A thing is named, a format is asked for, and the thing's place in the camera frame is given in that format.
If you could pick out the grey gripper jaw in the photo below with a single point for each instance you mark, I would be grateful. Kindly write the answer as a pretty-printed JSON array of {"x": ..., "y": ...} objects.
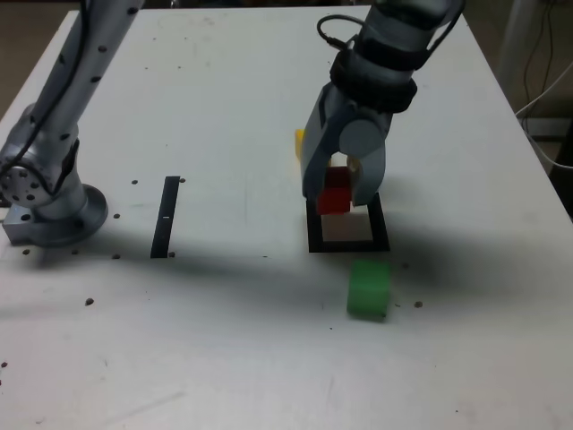
[
  {"x": 313, "y": 165},
  {"x": 373, "y": 170}
]

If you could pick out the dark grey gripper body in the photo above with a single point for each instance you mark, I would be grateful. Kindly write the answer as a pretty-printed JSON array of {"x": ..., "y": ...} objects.
[{"x": 362, "y": 112}]

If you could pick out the yellow cube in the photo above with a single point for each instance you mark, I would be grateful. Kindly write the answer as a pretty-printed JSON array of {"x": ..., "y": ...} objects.
[{"x": 299, "y": 141}]

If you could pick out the red cube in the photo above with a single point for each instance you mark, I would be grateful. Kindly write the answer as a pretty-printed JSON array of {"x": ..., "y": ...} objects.
[{"x": 333, "y": 201}]

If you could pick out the green cube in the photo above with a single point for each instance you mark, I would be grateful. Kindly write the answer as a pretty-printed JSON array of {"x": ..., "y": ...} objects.
[{"x": 367, "y": 291}]

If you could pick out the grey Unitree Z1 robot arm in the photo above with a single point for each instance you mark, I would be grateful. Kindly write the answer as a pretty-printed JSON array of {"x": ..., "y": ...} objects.
[{"x": 53, "y": 206}]

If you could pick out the black tape square outline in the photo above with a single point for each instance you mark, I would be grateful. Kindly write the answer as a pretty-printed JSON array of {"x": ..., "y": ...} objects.
[{"x": 349, "y": 247}]

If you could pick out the black tape strip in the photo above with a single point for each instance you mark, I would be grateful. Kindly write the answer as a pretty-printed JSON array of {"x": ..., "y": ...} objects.
[{"x": 163, "y": 224}]

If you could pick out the dark box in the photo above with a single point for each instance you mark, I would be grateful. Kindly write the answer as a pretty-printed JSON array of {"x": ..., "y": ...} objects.
[{"x": 550, "y": 128}]

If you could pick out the white post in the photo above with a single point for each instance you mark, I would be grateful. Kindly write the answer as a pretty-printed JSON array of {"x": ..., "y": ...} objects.
[{"x": 515, "y": 36}]

